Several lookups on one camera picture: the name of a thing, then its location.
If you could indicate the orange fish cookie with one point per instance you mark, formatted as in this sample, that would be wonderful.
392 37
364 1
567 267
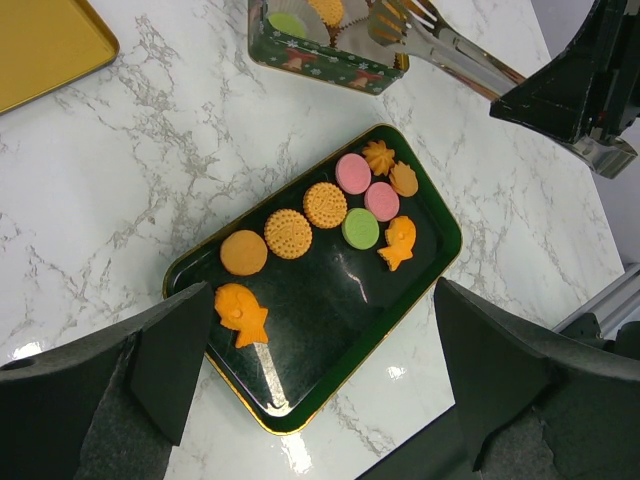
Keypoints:
400 237
240 311

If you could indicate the plain orange round cookie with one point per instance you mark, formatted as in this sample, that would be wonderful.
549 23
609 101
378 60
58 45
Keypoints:
243 253

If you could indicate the pink round cookie lower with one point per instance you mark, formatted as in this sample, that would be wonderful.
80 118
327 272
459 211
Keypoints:
382 201

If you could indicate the white paper cup bottom-left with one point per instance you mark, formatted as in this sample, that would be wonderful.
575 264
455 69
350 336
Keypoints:
301 9

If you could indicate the metal serving tongs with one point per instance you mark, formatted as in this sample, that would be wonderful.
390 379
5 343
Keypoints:
418 29

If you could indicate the pink round cookie upper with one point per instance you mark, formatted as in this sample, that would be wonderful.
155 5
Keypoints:
353 174

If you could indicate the orange star swirl cookie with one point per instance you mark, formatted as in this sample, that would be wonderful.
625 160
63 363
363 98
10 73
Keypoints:
379 157

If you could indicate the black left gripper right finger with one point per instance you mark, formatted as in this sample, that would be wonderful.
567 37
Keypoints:
529 402

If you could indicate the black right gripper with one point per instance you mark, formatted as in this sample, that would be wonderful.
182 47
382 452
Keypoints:
591 88

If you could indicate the orange fish cookie right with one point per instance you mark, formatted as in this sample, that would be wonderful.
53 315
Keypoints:
400 237

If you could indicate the aluminium front rail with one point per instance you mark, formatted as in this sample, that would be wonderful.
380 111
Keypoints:
598 321

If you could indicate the green christmas cookie tin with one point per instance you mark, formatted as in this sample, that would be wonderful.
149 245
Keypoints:
355 62

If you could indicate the orange flower cookie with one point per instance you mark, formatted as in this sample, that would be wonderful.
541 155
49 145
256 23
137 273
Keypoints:
403 180

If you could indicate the orange fish cookie left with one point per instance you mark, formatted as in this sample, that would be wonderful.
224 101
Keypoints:
240 311

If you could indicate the dark green rectangular tray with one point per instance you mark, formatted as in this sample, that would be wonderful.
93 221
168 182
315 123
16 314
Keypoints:
328 310

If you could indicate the pink round cookie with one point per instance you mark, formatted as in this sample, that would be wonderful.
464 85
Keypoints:
353 174
382 201

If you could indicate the green round cookie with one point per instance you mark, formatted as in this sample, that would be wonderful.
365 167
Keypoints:
288 24
360 228

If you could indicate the dotted orange round cookie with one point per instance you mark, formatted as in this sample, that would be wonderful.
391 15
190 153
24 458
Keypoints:
288 234

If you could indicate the gold tin lid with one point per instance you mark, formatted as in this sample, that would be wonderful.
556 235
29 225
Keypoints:
46 45

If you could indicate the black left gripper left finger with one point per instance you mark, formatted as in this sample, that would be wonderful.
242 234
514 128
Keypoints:
112 404

